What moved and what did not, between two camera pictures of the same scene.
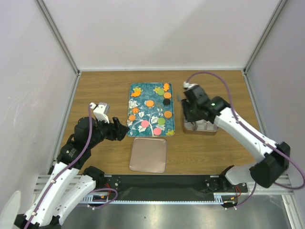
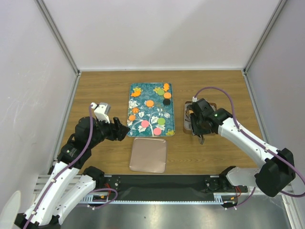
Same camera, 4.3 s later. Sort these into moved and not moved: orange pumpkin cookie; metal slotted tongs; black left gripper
Moved: metal slotted tongs
Not moved: orange pumpkin cookie; black left gripper
